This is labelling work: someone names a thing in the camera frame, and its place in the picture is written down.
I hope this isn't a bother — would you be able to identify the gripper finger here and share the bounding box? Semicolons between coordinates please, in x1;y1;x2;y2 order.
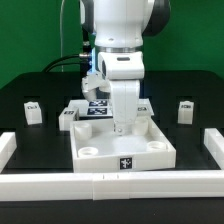
114;123;126;136

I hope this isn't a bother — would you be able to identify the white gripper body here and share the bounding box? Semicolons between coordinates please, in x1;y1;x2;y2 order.
110;80;140;125

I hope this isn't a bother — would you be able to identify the white square tabletop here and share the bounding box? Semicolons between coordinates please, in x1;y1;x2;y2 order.
70;117;176;173

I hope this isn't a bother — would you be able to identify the white sheet with markers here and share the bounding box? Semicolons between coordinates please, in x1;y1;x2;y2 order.
68;99;154;118

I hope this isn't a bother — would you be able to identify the white U-shaped fence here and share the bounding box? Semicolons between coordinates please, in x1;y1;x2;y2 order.
0;132;224;201

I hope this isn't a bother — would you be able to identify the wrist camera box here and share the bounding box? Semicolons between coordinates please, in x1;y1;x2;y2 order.
81;72;109;102

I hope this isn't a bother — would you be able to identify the black cable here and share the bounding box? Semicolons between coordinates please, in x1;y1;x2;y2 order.
42;0;96;73

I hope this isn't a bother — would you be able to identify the white thin cable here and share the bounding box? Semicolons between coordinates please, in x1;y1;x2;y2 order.
59;0;67;73

